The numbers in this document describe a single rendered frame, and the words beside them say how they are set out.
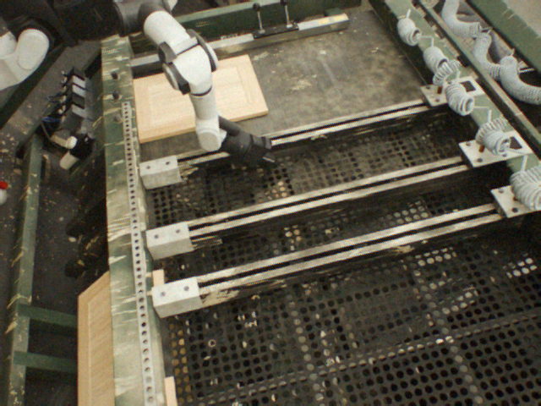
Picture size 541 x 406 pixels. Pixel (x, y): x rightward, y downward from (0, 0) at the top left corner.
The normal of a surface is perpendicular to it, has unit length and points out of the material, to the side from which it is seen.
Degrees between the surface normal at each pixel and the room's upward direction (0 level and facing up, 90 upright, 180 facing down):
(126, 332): 53
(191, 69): 59
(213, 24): 90
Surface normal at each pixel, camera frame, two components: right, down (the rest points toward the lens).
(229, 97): -0.09, -0.62
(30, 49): 0.22, 0.75
